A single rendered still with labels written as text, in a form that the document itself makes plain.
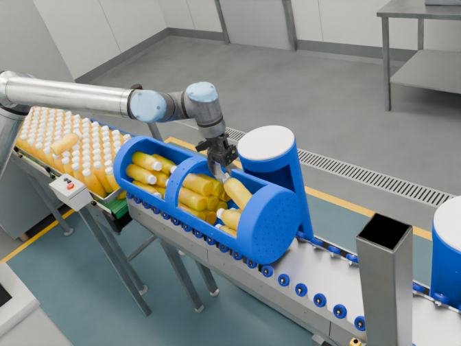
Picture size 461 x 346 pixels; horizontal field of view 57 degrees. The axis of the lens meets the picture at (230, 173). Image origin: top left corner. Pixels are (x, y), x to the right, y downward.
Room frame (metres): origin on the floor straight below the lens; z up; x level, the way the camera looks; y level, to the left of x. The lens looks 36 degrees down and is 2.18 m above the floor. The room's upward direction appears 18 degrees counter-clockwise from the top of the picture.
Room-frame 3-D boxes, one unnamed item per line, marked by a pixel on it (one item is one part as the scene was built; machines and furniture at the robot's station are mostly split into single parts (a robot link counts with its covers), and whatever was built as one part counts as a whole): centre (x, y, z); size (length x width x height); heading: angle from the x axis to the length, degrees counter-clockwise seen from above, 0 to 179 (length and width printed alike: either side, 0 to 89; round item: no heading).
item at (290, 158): (1.72, -0.21, 0.59); 0.28 x 0.28 x 0.88
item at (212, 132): (1.25, 0.01, 1.48); 0.10 x 0.09 x 0.05; 126
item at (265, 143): (1.72, -0.21, 1.03); 0.28 x 0.28 x 0.01
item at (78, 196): (1.80, 0.78, 1.05); 0.20 x 0.10 x 0.10; 36
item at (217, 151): (1.24, 0.01, 1.39); 0.09 x 0.08 x 0.12; 36
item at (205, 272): (1.80, 0.33, 0.31); 0.06 x 0.06 x 0.63; 36
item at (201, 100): (1.25, 0.01, 1.56); 0.10 x 0.09 x 0.12; 72
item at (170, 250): (1.71, 0.44, 0.31); 0.06 x 0.06 x 0.63; 36
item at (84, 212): (1.80, 0.78, 0.50); 0.04 x 0.04 x 1.00; 36
